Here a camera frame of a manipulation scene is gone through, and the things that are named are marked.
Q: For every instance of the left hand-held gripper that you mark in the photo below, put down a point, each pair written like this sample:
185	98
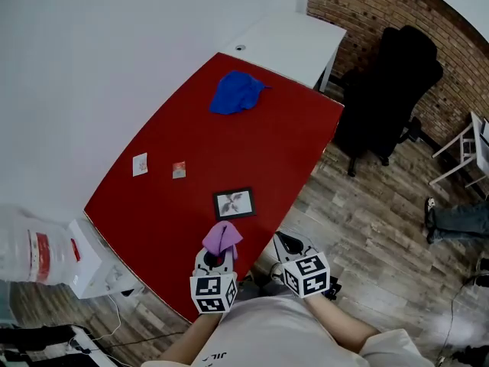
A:
212	289

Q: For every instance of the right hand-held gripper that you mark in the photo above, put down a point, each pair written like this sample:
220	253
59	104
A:
307	273

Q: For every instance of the purple cloth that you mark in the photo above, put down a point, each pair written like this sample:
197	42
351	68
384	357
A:
221	237

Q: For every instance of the black picture frame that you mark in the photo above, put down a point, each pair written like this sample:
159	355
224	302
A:
234	203

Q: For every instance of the person's left forearm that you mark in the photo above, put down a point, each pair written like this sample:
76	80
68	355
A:
195	336

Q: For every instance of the person's right forearm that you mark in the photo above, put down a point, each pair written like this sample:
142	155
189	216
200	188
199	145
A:
344	319

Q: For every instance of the blue cloth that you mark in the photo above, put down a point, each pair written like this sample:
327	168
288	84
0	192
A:
237	92

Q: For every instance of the person's shoe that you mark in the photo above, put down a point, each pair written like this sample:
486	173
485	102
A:
429	216
276	271

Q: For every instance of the person's white shirt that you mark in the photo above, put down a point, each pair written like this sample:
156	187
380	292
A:
279	335

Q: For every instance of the red and white card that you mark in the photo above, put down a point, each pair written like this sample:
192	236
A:
179	169

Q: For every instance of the white box with red label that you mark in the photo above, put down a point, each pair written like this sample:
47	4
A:
82	262

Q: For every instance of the white printed card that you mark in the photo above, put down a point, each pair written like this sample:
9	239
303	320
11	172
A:
140	164

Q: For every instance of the black and white floor equipment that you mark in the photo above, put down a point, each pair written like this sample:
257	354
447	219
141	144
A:
42	344

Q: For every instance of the black office chair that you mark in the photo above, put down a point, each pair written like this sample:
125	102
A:
389	90

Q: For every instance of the clear plastic water jug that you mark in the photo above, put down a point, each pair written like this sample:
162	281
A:
26	247

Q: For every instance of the white desk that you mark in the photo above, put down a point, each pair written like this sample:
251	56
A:
290	44

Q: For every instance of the white metal frame table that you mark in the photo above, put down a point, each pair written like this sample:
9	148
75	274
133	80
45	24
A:
464	147

